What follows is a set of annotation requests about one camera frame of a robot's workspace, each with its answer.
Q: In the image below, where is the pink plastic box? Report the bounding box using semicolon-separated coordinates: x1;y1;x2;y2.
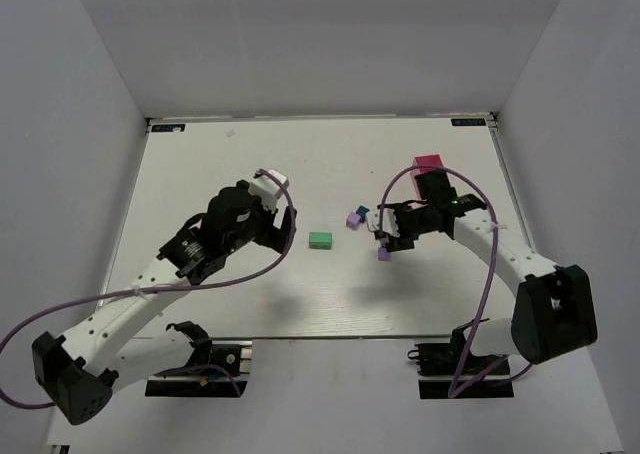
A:
411;154;451;203

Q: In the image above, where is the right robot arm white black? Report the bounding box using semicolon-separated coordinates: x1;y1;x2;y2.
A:
367;166;598;365

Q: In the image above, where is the left blue table label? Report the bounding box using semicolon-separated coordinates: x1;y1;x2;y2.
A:
151;124;186;133

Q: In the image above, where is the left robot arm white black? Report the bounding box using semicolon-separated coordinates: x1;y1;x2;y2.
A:
32;175;295;425

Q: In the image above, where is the right blue table label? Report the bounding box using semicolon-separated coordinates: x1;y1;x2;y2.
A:
451;118;486;127

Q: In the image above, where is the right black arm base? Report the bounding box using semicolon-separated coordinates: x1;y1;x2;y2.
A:
405;341;516;401

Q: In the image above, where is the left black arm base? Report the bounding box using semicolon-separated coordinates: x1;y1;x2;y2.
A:
145;321;253;398

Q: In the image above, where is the dark blue cube block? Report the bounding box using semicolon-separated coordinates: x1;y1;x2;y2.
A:
356;205;369;221

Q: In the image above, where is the small purple cube block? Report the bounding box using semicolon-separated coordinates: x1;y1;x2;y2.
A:
377;247;391;262

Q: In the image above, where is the blue table label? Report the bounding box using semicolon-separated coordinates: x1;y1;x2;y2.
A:
451;118;486;127
151;124;186;133

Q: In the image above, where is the green wood block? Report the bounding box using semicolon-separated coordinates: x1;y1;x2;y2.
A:
308;231;333;250

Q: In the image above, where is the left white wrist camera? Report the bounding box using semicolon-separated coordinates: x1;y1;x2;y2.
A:
248;169;289;213

